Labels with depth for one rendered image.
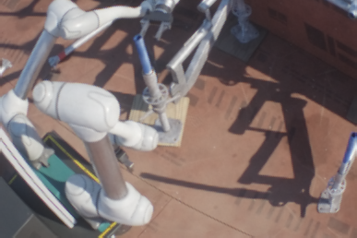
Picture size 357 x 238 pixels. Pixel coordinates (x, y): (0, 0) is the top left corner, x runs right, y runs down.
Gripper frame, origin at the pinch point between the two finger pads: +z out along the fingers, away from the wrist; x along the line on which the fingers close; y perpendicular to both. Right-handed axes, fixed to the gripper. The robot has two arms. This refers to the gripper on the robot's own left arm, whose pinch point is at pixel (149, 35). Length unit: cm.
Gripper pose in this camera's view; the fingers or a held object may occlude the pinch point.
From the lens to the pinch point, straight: 252.1
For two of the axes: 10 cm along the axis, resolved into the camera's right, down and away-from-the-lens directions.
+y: -1.5, -5.6, -8.1
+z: -3.1, 8.1, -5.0
